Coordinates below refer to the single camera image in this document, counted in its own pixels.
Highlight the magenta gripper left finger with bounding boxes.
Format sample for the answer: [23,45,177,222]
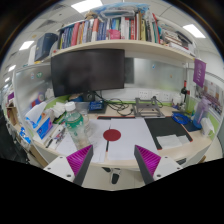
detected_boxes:
[66,145,93,186]

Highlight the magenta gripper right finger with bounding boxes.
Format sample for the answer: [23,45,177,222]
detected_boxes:
[134,145,161,185]

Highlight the clear plastic water bottle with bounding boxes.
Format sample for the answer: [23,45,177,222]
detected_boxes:
[65,102,89,150]

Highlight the purple water bottle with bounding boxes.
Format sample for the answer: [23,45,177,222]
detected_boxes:
[193,97,210,129]

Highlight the white paper on mat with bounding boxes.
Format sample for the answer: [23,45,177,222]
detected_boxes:
[157,135,182,149]

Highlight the white paper sheets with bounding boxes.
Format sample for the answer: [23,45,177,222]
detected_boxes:
[57,118,157,163]

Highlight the black desk mat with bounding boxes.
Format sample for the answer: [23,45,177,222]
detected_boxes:
[145,116,193,150]

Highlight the red round coaster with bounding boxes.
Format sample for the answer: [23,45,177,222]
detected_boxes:
[103,129,121,141]

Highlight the clear glass cup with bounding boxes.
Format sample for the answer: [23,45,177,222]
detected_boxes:
[79,109,92,137]

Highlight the metal laptop stand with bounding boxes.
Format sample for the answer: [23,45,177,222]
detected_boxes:
[134,96,165,118]

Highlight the blue tissue box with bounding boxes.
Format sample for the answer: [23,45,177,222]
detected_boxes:
[25,102,53,139]

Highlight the blue plastic tool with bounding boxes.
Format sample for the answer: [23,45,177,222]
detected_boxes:
[172,113,189,125]

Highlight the blue small box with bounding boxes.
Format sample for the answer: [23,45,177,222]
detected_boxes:
[89,101,106,113]

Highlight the dark wine bottle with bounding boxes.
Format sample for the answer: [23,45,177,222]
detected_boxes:
[181,80,187,103]

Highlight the black computer monitor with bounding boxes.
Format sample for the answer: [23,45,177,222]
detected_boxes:
[51,49,125,97]

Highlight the purple hanging banner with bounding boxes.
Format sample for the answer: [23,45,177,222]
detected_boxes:
[193,59,206,87]

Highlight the wooden book shelf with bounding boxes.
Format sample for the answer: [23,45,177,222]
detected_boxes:
[47,39,194,63]

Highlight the dark blue binder box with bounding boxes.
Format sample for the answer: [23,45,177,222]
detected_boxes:
[35,33,58,61]

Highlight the row of books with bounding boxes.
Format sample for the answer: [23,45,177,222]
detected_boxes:
[58,10,195,56]

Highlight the black cables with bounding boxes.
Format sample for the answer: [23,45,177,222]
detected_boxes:
[94,91,135,118]

